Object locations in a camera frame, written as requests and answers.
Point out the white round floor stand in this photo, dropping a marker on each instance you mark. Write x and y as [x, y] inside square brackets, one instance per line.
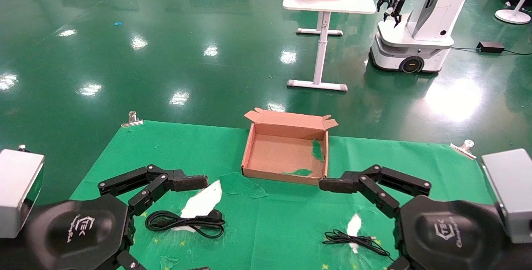
[513, 14]

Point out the white wheeled robot body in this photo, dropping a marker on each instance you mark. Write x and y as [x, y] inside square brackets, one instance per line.
[428, 20]

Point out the metal cloth clip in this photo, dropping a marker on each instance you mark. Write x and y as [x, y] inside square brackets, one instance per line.
[132, 119]
[464, 147]

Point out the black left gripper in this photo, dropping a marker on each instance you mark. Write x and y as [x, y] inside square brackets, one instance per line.
[62, 236]

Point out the open brown cardboard box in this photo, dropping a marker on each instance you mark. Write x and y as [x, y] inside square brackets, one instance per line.
[282, 153]

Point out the green table cloth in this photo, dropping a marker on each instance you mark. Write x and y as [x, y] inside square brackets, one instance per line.
[291, 220]

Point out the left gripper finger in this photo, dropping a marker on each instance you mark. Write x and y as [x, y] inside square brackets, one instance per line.
[187, 182]

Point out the tall green film scrap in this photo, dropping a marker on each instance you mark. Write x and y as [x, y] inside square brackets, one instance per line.
[317, 149]

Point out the flat green film scrap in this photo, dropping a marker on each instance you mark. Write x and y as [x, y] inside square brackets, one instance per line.
[299, 173]

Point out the black power adapter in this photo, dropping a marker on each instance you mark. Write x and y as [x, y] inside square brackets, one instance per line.
[490, 47]

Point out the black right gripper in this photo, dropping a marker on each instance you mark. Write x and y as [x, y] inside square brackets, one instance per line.
[453, 236]

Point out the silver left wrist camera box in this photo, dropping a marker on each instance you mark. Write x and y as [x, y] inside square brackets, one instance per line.
[16, 191]

